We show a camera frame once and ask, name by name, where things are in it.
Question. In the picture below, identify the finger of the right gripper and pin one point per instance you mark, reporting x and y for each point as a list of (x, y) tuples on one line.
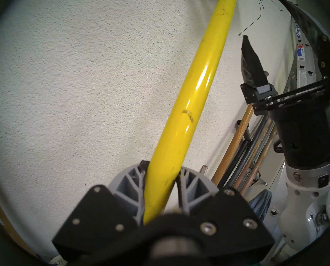
[(253, 71), (317, 38)]

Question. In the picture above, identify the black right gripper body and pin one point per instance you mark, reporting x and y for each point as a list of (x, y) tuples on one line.
[(306, 138)]

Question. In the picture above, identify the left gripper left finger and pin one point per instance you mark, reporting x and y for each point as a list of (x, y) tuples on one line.
[(98, 221)]

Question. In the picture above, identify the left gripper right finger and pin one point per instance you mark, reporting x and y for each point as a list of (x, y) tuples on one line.
[(231, 212)]

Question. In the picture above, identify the yellow broom with black bristles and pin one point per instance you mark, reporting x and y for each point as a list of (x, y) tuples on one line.
[(187, 110)]

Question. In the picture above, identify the blue grey cloth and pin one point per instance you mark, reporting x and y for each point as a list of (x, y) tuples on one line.
[(260, 204)]

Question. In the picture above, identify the aluminium extension ladder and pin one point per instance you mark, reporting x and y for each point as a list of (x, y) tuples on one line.
[(302, 71)]

